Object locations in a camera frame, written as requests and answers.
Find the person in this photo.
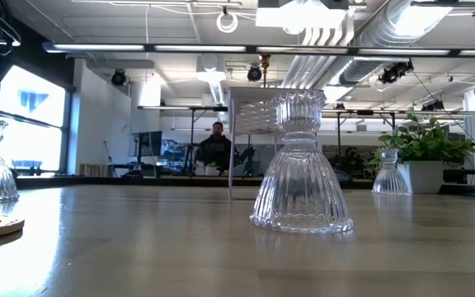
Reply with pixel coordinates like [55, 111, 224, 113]
[193, 120, 238, 177]
[343, 146, 364, 177]

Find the dark computer monitor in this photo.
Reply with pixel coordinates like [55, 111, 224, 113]
[131, 130, 163, 158]

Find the long linear light bar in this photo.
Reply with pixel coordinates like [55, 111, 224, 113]
[41, 40, 475, 59]

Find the wooden slat crate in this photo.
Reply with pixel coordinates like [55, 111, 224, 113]
[78, 163, 111, 177]

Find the silver spiral ventilation duct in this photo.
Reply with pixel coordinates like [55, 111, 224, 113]
[336, 0, 455, 86]

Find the black track spotlight cluster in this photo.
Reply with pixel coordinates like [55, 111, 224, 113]
[377, 59, 415, 86]

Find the white lattice rack shelf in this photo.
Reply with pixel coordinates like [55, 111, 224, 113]
[226, 85, 330, 201]

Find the white square light panel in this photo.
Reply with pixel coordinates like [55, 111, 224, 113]
[255, 0, 350, 31]

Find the tall gold candlestick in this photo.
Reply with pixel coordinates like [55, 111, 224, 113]
[258, 52, 273, 89]

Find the black aluminium table frame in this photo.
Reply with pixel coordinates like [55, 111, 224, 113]
[14, 175, 475, 200]

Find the green plant in white pot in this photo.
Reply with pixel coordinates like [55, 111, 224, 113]
[368, 107, 475, 195]

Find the black ceiling spotlight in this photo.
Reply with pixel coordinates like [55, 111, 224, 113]
[247, 64, 263, 83]
[111, 68, 128, 87]

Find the white coiled cable ring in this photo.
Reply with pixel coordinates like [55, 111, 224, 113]
[215, 11, 239, 34]

